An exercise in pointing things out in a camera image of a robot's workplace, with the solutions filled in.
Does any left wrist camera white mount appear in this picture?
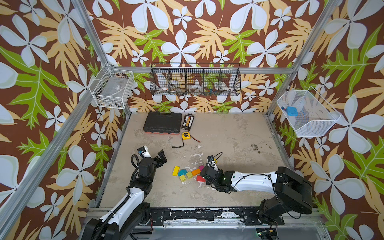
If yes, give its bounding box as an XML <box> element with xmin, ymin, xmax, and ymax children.
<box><xmin>137</xmin><ymin>146</ymin><xmax>152</xmax><ymax>158</ymax></box>

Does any black wire basket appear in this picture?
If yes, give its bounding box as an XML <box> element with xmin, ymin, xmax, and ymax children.
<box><xmin>149</xmin><ymin>63</ymin><xmax>242</xmax><ymax>96</ymax></box>

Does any orange block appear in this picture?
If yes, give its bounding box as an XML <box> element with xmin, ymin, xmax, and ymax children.
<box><xmin>191</xmin><ymin>169</ymin><xmax>201</xmax><ymax>176</ymax></box>

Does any white wire basket left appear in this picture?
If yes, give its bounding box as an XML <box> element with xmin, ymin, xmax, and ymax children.
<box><xmin>90</xmin><ymin>64</ymin><xmax>135</xmax><ymax>110</ymax></box>

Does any yellow rectangular block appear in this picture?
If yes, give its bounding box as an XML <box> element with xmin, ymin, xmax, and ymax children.
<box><xmin>172</xmin><ymin>166</ymin><xmax>180</xmax><ymax>177</ymax></box>

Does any black tool case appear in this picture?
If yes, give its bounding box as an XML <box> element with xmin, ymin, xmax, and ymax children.
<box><xmin>143</xmin><ymin>112</ymin><xmax>182</xmax><ymax>135</ymax></box>

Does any red flat block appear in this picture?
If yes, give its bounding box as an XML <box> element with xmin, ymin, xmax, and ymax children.
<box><xmin>197</xmin><ymin>175</ymin><xmax>206</xmax><ymax>183</ymax></box>

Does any teal block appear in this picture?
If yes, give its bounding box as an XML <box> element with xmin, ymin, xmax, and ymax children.
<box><xmin>178</xmin><ymin>169</ymin><xmax>188</xmax><ymax>177</ymax></box>

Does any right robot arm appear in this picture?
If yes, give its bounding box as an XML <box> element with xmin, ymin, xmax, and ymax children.
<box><xmin>200</xmin><ymin>164</ymin><xmax>313</xmax><ymax>226</ymax></box>

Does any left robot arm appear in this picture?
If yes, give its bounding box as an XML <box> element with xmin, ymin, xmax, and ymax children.
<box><xmin>81</xmin><ymin>146</ymin><xmax>167</xmax><ymax>240</ymax></box>

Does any yellow tape measure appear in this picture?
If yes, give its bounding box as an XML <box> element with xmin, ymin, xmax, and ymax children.
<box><xmin>172</xmin><ymin>132</ymin><xmax>201</xmax><ymax>149</ymax></box>

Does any white mesh basket right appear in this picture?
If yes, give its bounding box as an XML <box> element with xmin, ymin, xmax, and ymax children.
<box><xmin>277</xmin><ymin>87</ymin><xmax>341</xmax><ymax>138</ymax></box>

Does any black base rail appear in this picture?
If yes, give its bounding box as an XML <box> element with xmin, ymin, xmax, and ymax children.
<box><xmin>150</xmin><ymin>207</ymin><xmax>285</xmax><ymax>226</ymax></box>

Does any blue object in basket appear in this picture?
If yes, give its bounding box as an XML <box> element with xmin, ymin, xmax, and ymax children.
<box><xmin>285</xmin><ymin>107</ymin><xmax>299</xmax><ymax>117</ymax></box>

